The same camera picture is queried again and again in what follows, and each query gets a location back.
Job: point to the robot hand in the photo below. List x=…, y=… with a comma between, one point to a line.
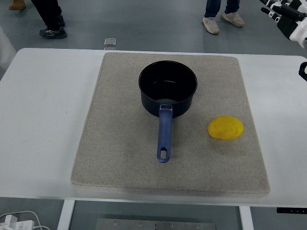
x=297, y=33

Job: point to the yellow potato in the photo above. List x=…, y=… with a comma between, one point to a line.
x=225, y=127

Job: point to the person's legs with pale shoes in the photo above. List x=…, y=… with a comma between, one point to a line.
x=211, y=24

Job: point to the black table control panel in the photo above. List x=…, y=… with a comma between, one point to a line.
x=291, y=210

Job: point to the silver floor socket plate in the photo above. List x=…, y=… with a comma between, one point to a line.
x=110, y=42

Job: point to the white table leg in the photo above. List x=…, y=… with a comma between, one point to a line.
x=66, y=215
x=246, y=218

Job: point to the beige felt mat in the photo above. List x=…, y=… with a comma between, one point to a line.
x=120, y=143

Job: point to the person's legs with dark shoes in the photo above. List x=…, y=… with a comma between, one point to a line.
x=51, y=21

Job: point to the person's brown shoe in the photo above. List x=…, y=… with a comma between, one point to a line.
x=16, y=4

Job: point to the white power strip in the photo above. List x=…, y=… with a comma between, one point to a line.
x=14, y=224

